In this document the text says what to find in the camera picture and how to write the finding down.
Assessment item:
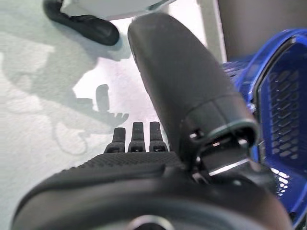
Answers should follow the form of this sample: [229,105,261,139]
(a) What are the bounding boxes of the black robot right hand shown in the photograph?
[11,11,295,230]

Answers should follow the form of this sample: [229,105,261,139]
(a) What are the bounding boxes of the blue plastic shopping basket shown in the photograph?
[222,28,307,230]

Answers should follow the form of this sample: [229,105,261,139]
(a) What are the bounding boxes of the silver robot right leg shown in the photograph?
[43,0,168,46]

